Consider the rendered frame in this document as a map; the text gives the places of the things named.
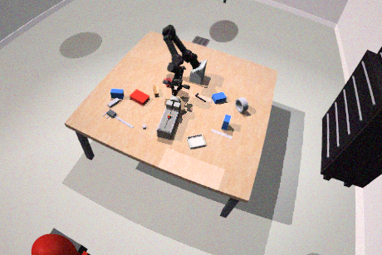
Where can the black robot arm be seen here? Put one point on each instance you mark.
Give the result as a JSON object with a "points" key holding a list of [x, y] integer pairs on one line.
{"points": [[171, 39]]}

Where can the blue rectangular block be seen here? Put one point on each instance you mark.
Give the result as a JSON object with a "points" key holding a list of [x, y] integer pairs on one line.
{"points": [[226, 122], [219, 97], [117, 93]]}

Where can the grey ring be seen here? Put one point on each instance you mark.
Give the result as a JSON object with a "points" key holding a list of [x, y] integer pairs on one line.
{"points": [[241, 104]]}

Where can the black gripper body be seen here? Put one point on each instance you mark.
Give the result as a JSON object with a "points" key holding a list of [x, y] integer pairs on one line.
{"points": [[179, 86]]}

